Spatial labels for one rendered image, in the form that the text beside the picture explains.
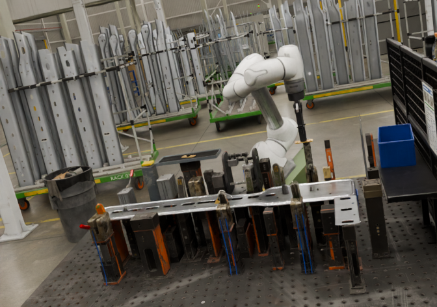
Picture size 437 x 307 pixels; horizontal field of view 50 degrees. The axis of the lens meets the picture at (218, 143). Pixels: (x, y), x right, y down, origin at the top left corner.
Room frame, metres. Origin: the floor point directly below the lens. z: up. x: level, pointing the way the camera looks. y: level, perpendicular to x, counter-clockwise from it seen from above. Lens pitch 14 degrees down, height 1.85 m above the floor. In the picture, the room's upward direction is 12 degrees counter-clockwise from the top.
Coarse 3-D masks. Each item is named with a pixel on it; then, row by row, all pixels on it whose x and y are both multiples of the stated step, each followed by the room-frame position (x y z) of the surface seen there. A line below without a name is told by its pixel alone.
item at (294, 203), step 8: (296, 200) 1.96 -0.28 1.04; (296, 208) 1.93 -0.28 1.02; (296, 216) 1.93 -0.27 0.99; (304, 216) 1.96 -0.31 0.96; (296, 224) 1.93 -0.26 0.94; (304, 224) 1.93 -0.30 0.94; (304, 232) 1.94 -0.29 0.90; (304, 240) 1.94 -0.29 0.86; (304, 248) 1.92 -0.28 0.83; (304, 256) 1.94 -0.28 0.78; (312, 256) 1.99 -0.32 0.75; (304, 264) 1.93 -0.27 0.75; (312, 264) 1.93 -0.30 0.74; (304, 272) 1.93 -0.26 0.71; (312, 272) 1.92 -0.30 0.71
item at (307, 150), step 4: (304, 144) 2.27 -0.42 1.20; (308, 144) 2.30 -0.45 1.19; (304, 148) 2.30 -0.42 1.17; (308, 148) 2.30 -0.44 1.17; (304, 152) 2.30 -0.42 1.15; (308, 152) 2.30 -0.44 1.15; (308, 156) 2.30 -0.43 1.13; (308, 160) 2.30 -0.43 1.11; (312, 160) 2.28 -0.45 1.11; (308, 164) 2.29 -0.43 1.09; (312, 164) 2.28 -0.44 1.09; (312, 168) 2.28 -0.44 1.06; (308, 172) 2.28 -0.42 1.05
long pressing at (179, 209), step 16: (272, 192) 2.24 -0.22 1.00; (304, 192) 2.15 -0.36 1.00; (320, 192) 2.11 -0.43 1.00; (336, 192) 2.07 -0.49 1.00; (352, 192) 2.03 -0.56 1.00; (112, 208) 2.50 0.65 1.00; (128, 208) 2.45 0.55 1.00; (144, 208) 2.39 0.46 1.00; (160, 208) 2.34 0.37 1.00; (176, 208) 2.29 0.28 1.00; (192, 208) 2.24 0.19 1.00; (208, 208) 2.21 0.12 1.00
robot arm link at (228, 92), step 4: (232, 76) 2.65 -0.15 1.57; (236, 76) 2.63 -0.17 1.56; (240, 76) 2.62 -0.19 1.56; (232, 80) 2.61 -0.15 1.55; (236, 80) 2.59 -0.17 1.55; (228, 84) 2.63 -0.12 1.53; (232, 84) 2.57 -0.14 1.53; (224, 88) 2.65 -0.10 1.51; (228, 88) 2.59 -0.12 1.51; (232, 88) 2.55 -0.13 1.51; (224, 92) 2.64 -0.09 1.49; (228, 92) 2.59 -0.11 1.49; (232, 92) 2.56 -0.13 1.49; (224, 96) 2.66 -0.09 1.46; (228, 96) 2.61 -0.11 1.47; (232, 96) 2.57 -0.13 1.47; (236, 96) 2.55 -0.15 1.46; (228, 100) 2.66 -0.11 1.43; (232, 100) 2.62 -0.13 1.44; (236, 100) 2.60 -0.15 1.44
